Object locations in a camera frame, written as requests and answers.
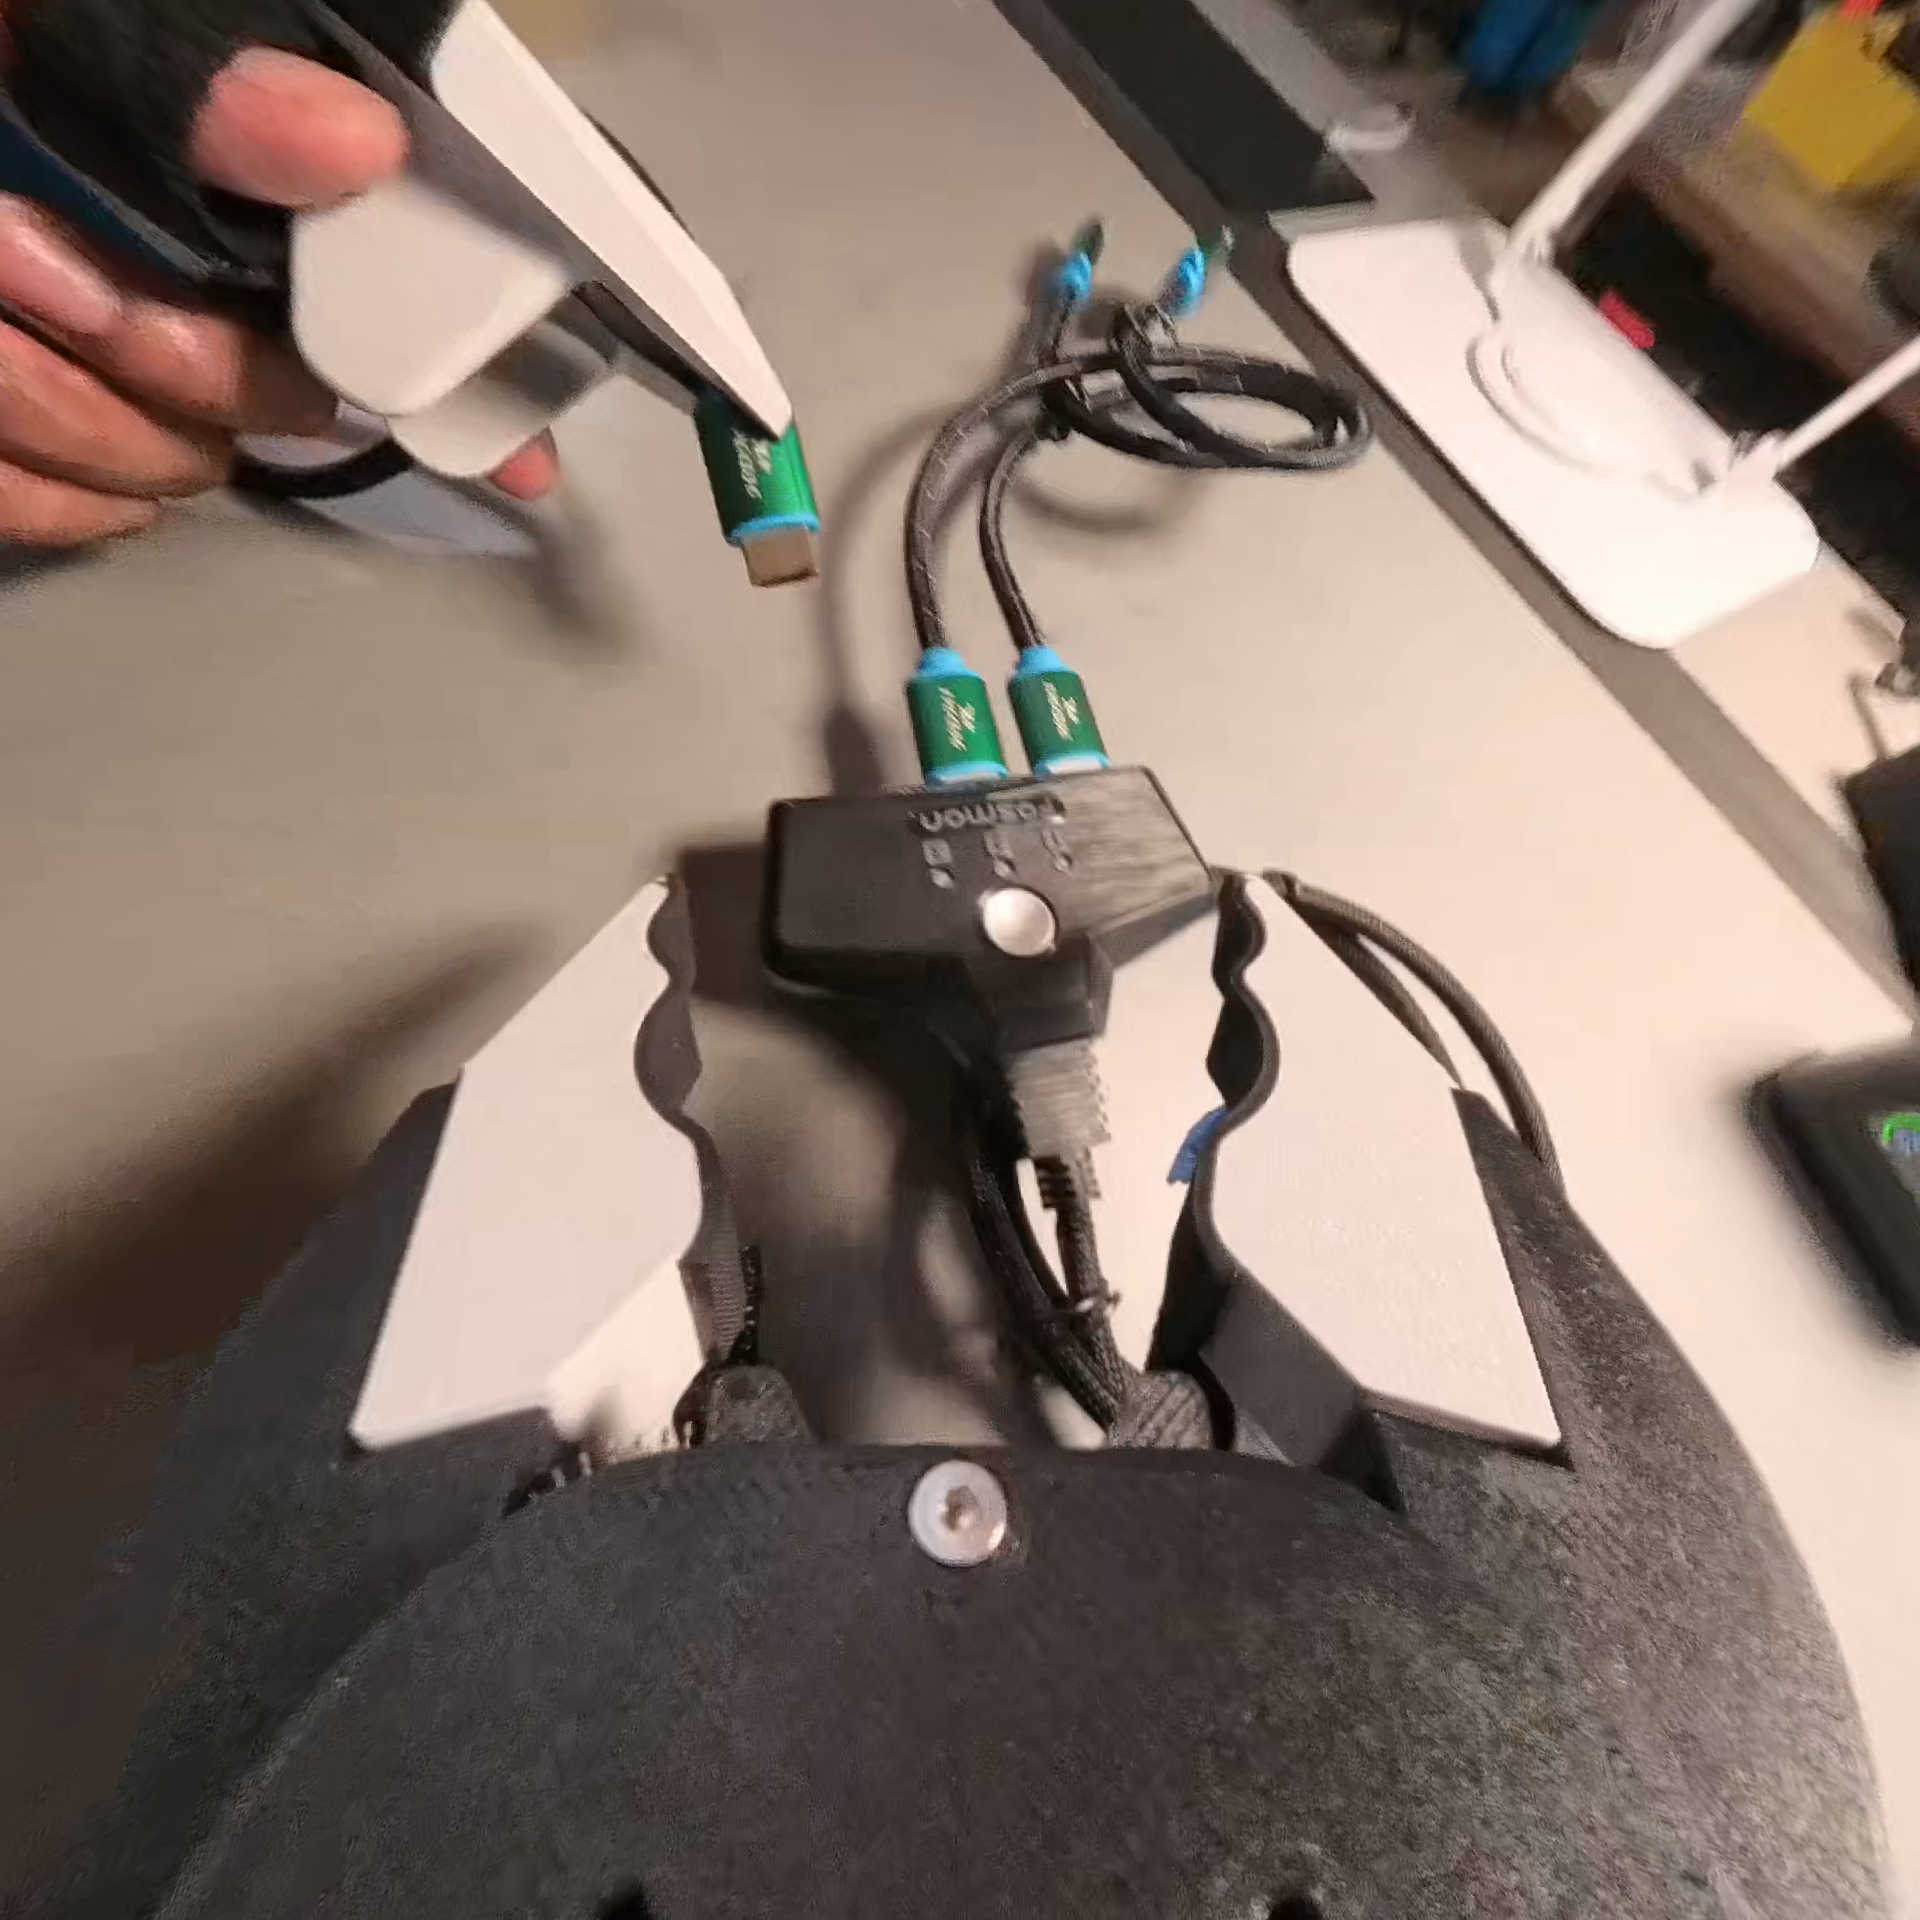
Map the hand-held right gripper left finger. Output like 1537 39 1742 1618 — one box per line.
345 879 754 1454

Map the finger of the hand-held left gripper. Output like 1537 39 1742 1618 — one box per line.
349 0 798 444
287 183 705 480

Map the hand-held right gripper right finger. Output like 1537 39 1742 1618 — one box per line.
1143 870 1571 1468

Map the black braided switch cable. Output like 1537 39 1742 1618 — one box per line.
940 871 1563 1430

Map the black hdmi switch box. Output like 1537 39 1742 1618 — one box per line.
765 764 1216 1061

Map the person's left hand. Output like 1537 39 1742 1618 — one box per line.
0 47 562 551

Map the white desk stand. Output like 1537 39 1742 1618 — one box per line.
1286 0 1920 649

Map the yellow box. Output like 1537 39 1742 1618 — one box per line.
1742 6 1920 193

